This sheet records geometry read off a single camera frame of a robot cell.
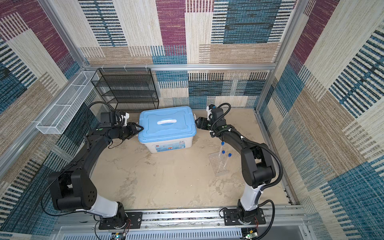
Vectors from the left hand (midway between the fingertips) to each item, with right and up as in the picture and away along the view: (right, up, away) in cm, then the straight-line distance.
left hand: (141, 126), depth 85 cm
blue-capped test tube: (+45, -9, -2) cm, 46 cm away
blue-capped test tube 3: (+48, -15, -6) cm, 50 cm away
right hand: (+33, +2, +8) cm, 34 cm away
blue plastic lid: (+13, +2, +5) cm, 14 cm away
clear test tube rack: (+45, -22, +8) cm, 50 cm away
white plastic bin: (+8, -12, +4) cm, 15 cm away
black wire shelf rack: (-18, +27, +23) cm, 40 cm away
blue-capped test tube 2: (+45, -13, -5) cm, 47 cm away
